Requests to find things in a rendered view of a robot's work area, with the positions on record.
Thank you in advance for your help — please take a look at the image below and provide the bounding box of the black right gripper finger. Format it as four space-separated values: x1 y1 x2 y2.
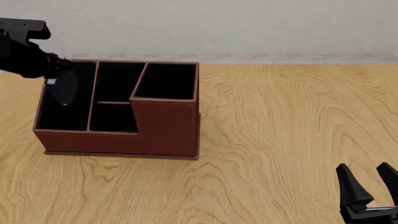
376 162 398 207
335 162 374 208

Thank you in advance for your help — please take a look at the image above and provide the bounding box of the red-brown desk caddy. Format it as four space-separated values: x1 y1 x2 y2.
32 58 201 161

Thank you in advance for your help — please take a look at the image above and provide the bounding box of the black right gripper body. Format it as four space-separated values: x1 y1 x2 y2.
340 203 398 224

